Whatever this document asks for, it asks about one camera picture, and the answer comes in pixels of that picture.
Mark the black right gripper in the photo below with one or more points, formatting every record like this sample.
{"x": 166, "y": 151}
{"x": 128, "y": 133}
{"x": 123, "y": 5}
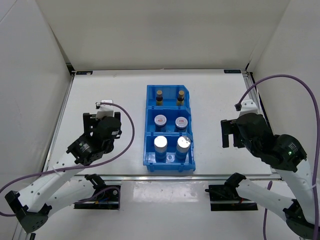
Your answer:
{"x": 229, "y": 127}

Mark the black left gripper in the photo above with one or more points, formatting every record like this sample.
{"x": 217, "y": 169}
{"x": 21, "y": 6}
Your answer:
{"x": 89, "y": 120}

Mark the silver-lid spice jar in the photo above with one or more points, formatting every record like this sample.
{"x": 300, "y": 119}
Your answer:
{"x": 160, "y": 148}
{"x": 182, "y": 148}

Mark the yellow-label bottle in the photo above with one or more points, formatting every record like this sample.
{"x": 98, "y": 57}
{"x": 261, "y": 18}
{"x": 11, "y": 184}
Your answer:
{"x": 159, "y": 98}
{"x": 180, "y": 98}

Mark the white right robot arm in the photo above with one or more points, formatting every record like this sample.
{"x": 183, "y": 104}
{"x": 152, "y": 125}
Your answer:
{"x": 287, "y": 157}

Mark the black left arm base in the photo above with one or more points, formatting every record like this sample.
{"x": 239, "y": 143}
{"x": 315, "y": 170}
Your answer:
{"x": 108, "y": 200}

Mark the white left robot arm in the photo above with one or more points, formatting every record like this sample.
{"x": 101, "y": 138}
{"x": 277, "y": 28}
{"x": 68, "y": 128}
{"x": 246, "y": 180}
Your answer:
{"x": 52, "y": 192}

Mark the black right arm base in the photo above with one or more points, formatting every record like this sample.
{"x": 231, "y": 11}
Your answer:
{"x": 224, "y": 200}

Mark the blue three-compartment plastic bin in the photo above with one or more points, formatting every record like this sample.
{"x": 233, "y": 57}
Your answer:
{"x": 171, "y": 111}

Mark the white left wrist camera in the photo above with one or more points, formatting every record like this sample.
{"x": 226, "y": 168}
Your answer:
{"x": 104, "y": 110}

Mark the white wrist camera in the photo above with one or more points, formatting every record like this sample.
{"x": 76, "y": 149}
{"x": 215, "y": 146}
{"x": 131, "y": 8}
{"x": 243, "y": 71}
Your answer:
{"x": 104, "y": 110}
{"x": 246, "y": 107}

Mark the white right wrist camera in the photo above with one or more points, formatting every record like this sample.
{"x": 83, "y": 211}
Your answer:
{"x": 246, "y": 107}

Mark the aluminium table frame rail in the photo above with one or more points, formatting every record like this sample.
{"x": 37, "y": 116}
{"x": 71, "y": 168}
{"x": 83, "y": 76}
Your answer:
{"x": 263, "y": 177}

